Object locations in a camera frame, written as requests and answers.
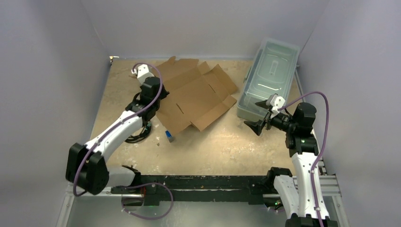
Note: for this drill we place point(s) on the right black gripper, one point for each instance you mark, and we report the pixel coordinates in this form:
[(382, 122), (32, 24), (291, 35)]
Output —
[(267, 120)]

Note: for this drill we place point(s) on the brown cardboard box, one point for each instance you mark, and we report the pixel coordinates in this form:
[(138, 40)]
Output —
[(198, 94)]

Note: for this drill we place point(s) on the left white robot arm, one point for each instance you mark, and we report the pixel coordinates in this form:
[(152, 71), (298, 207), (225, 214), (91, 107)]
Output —
[(86, 165)]

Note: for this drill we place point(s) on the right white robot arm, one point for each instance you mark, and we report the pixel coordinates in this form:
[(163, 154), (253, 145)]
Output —
[(302, 198)]

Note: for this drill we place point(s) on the clear plastic storage bin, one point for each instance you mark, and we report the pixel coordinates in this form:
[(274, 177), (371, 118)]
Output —
[(271, 73)]

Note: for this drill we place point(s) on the blue and grey small block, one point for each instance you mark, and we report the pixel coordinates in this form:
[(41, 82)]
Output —
[(169, 136)]

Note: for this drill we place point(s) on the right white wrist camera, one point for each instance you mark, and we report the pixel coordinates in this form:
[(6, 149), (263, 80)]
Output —
[(274, 103)]

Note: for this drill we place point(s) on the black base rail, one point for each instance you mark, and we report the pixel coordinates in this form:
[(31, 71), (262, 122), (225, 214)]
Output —
[(207, 188)]

